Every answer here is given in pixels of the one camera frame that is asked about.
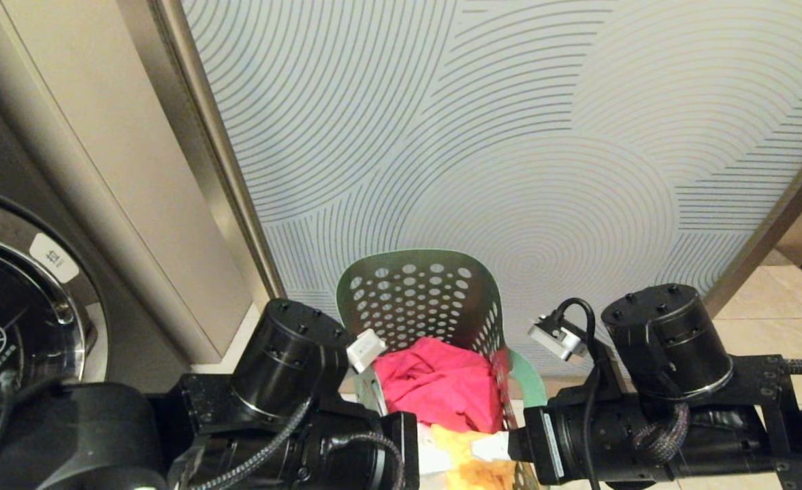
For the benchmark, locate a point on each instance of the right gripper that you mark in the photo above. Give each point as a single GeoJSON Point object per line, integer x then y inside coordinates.
{"type": "Point", "coordinates": [578, 442]}

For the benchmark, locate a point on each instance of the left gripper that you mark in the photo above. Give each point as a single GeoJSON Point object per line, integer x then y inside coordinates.
{"type": "Point", "coordinates": [398, 449]}

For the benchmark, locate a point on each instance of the green perforated laundry basket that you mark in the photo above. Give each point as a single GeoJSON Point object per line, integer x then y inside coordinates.
{"type": "Point", "coordinates": [428, 286]}

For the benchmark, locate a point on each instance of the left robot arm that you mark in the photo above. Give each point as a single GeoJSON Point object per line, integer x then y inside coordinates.
{"type": "Point", "coordinates": [285, 354]}

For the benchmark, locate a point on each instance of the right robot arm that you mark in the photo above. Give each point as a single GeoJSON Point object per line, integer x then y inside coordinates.
{"type": "Point", "coordinates": [666, 340]}

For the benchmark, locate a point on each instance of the round washing machine door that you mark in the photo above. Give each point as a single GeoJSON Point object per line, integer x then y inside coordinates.
{"type": "Point", "coordinates": [13, 320]}

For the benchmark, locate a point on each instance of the grey washing machine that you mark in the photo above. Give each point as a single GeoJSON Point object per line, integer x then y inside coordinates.
{"type": "Point", "coordinates": [6, 170]}

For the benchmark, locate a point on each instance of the yellow cloth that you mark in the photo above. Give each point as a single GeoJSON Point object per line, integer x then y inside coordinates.
{"type": "Point", "coordinates": [476, 473]}

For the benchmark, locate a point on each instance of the pink cloth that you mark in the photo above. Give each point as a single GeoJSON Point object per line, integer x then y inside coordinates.
{"type": "Point", "coordinates": [435, 388]}

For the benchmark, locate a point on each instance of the patterned frosted glass door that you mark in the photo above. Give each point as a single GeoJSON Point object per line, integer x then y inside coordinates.
{"type": "Point", "coordinates": [510, 136]}

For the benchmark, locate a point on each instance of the beige cabinet panel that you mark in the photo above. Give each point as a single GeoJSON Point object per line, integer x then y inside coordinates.
{"type": "Point", "coordinates": [135, 170]}

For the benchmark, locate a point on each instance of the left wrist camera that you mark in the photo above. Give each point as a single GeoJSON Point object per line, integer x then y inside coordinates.
{"type": "Point", "coordinates": [365, 349]}

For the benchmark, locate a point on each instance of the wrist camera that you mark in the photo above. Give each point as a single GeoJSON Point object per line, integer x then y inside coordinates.
{"type": "Point", "coordinates": [559, 339]}
{"type": "Point", "coordinates": [365, 349]}

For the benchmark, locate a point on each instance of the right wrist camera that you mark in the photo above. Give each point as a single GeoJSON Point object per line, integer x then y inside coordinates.
{"type": "Point", "coordinates": [559, 339]}

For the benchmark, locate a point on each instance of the metal door frame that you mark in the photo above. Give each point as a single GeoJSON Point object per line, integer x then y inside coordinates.
{"type": "Point", "coordinates": [217, 156]}

